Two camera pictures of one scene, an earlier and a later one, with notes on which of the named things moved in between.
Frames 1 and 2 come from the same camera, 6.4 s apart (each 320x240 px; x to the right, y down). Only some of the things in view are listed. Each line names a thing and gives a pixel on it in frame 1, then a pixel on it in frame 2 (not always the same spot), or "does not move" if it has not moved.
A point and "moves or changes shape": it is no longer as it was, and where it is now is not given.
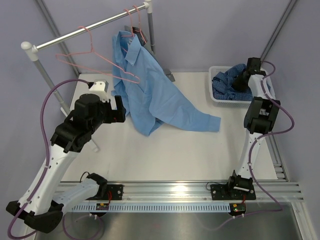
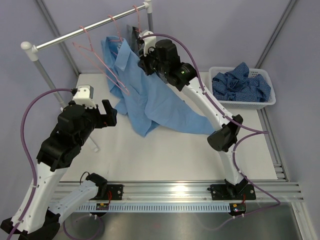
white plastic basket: [234, 103] does not move
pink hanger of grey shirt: [139, 26] does not move
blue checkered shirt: [223, 86] does not move
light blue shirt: [148, 94] moves or changes shape
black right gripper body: [239, 83] -> [150, 62]
